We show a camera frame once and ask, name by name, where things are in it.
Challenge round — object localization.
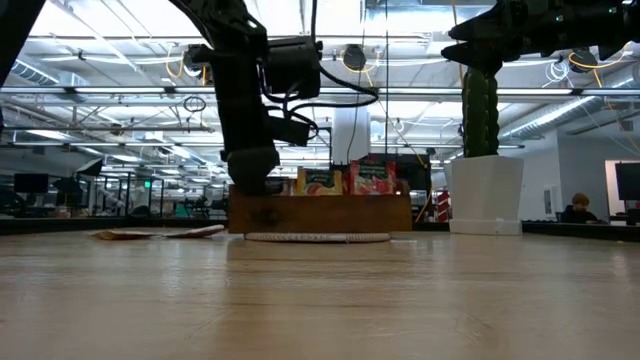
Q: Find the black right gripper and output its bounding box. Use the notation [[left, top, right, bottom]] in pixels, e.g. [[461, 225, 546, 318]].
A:
[[440, 0, 626, 77]]

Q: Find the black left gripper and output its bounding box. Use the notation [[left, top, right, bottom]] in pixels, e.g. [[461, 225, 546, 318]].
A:
[[188, 42, 312, 197]]

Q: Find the orange tea bag packet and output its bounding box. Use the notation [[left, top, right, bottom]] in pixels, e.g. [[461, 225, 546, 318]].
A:
[[297, 168, 345, 197]]

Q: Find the brown wooden tea box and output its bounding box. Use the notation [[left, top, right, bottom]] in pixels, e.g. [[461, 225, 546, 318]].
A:
[[228, 192, 413, 235]]

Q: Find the red tea bag packet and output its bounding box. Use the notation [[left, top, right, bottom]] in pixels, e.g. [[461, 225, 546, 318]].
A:
[[349, 159, 397, 196]]

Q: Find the green cactus plant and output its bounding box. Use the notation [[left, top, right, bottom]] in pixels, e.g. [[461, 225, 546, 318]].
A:
[[462, 67, 501, 159]]

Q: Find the white hexagonal planter pot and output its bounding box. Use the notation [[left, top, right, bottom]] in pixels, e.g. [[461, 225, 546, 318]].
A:
[[443, 154, 525, 236]]

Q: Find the red white striped object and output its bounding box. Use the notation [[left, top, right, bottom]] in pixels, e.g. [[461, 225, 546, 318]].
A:
[[436, 189, 452, 224]]

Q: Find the person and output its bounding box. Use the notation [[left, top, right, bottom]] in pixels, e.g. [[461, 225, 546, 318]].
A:
[[559, 192, 601, 225]]

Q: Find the black computer monitor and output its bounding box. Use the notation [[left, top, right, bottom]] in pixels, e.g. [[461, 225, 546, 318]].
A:
[[12, 173, 51, 196]]

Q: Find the black hanging cable loop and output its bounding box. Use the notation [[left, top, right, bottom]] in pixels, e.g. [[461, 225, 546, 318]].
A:
[[182, 95, 208, 114]]

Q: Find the black ceiling cable reel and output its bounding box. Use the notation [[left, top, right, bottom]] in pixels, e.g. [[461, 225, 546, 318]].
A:
[[182, 43, 215, 81], [342, 43, 367, 72], [568, 47, 599, 75]]

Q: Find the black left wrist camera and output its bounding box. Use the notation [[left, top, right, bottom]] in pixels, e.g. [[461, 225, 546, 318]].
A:
[[262, 35, 324, 101]]

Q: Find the yellow hanging cable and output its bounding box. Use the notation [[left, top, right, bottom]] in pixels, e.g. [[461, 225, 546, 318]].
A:
[[365, 67, 427, 165]]

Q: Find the black wall screen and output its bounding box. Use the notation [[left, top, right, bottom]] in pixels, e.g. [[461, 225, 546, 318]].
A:
[[613, 160, 640, 201]]

